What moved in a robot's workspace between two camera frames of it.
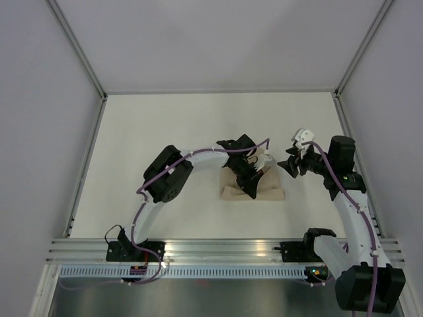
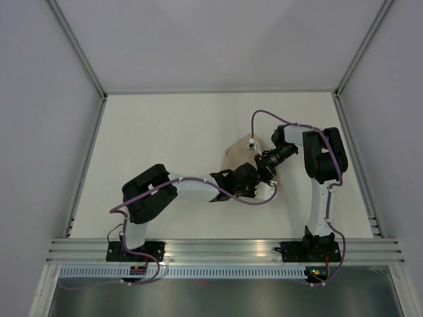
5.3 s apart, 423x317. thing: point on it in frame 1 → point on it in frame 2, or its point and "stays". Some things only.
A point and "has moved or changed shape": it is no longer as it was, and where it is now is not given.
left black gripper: x=249 y=185 → x=252 y=195
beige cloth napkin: x=271 y=187 has moved or changed shape
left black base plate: x=125 y=251 stays
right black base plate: x=299 y=251 stays
